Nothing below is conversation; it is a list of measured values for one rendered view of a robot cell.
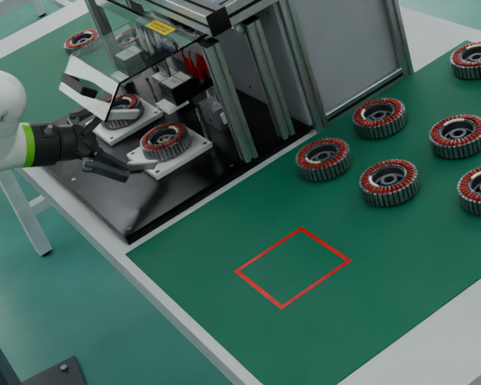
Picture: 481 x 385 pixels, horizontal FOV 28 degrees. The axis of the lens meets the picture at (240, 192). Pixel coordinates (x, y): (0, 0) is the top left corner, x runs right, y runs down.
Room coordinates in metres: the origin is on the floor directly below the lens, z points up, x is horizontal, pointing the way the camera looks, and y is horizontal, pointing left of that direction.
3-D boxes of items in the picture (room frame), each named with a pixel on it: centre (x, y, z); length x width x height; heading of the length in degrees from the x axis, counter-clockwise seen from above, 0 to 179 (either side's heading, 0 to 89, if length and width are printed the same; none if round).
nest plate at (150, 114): (2.12, 0.21, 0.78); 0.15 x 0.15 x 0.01; 21
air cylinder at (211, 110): (1.95, -0.02, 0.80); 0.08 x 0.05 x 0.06; 21
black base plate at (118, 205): (2.01, 0.15, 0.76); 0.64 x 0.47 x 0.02; 21
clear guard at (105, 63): (1.84, 0.09, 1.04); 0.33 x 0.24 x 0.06; 111
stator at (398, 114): (1.72, -0.33, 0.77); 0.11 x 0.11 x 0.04
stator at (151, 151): (1.89, 0.12, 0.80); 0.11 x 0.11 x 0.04
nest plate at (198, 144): (1.89, 0.12, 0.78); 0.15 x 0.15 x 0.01; 21
